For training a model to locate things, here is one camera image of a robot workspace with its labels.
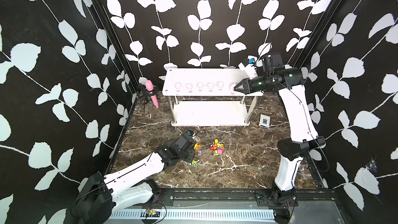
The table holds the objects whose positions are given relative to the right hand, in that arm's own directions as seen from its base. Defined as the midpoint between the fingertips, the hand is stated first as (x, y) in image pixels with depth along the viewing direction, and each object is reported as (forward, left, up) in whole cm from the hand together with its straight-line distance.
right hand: (234, 85), depth 70 cm
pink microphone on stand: (+16, +50, -19) cm, 56 cm away
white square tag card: (+5, -26, -37) cm, 46 cm away
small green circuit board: (-46, +39, -38) cm, 71 cm away
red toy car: (-14, +9, -36) cm, 39 cm away
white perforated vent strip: (-46, +15, -39) cm, 62 cm away
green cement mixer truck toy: (-24, +19, -36) cm, 47 cm away
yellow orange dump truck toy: (-15, +18, -36) cm, 43 cm away
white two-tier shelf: (+28, +12, -39) cm, 50 cm away
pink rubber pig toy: (+3, +6, -3) cm, 7 cm away
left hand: (-18, +20, -30) cm, 40 cm away
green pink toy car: (-17, +6, -36) cm, 41 cm away
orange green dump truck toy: (-12, +5, -37) cm, 39 cm away
